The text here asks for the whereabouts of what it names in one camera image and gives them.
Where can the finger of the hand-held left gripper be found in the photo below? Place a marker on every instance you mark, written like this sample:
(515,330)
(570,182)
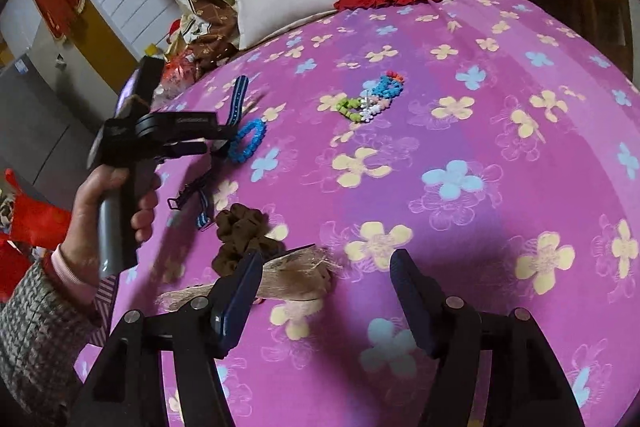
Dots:
(195,121)
(185,150)

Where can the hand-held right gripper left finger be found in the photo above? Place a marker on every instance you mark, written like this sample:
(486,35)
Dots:
(240,297)

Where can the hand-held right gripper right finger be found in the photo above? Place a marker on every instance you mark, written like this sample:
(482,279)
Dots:
(415,292)

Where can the brown hair bow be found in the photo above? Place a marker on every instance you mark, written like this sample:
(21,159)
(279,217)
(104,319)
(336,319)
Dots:
(295,277)

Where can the person's left forearm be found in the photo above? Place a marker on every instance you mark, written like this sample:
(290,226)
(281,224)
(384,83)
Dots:
(35,332)

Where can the person's left hand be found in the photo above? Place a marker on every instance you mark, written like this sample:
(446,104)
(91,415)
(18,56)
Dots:
(87,217)

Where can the clear plastic bag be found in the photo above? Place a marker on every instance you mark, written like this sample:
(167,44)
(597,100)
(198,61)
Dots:
(177,72)

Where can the brown scrunchie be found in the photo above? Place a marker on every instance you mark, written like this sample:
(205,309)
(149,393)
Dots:
(240,227)

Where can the red white plush toy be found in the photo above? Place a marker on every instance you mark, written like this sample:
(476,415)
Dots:
(175,34)

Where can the grey cabinet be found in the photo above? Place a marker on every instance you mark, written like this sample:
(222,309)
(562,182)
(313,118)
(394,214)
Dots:
(45,117)

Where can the brown patterned blanket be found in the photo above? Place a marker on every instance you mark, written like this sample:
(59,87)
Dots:
(200,12)

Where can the red cloth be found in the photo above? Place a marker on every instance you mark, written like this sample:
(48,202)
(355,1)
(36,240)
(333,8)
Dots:
(35,217)

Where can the purple floral bedsheet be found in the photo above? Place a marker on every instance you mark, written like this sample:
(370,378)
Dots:
(450,132)

